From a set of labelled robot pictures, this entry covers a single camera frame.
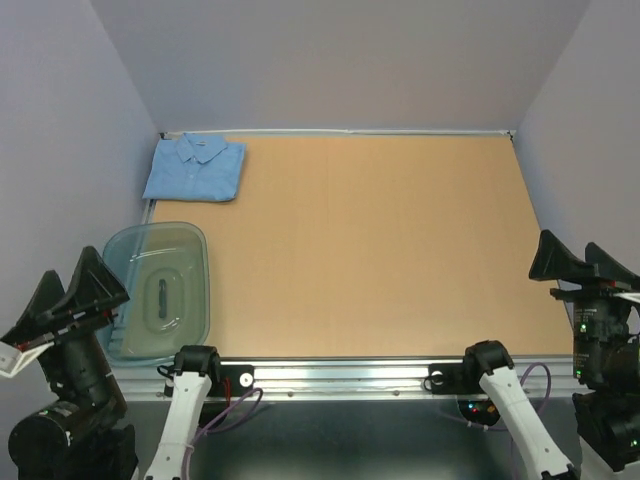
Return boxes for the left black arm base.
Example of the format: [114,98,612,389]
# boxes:
[156,363,255,399]

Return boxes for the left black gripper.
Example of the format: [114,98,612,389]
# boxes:
[8,233,134,410]

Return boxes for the aluminium front rail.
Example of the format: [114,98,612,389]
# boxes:
[113,355,587,402]

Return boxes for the light blue long sleeve shirt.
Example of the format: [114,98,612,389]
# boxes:
[143,132,246,203]

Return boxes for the clear blue plastic bin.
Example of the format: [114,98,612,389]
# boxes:
[97,222,210,368]

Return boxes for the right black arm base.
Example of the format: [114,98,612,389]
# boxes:
[422,362,479,395]

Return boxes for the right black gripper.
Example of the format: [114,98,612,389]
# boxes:
[529,225,640,380]

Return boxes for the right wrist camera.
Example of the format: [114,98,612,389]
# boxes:
[614,292,640,304]

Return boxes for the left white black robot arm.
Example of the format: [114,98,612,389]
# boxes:
[1,246,223,479]

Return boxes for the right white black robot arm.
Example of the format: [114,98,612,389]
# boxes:
[460,230,639,479]

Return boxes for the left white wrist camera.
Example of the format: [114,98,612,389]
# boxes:
[0,333,55,378]

